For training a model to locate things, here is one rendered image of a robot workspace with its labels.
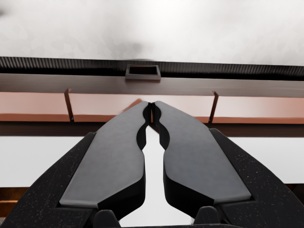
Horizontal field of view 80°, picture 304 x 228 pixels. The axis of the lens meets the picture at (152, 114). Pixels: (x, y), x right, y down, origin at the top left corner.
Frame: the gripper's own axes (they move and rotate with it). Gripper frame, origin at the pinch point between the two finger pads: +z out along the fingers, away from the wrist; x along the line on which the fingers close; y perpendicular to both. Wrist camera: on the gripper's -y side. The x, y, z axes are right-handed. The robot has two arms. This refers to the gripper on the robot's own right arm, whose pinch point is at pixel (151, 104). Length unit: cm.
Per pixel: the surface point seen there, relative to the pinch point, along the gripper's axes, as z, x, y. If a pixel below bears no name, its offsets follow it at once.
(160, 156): 6.3, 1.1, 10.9
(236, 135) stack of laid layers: 7.1, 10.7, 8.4
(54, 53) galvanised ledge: 22.9, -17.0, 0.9
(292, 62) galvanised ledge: 24.1, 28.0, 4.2
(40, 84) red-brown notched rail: 10.8, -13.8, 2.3
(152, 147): 6.3, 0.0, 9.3
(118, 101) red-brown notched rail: 8.7, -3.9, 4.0
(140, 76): 13.8, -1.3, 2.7
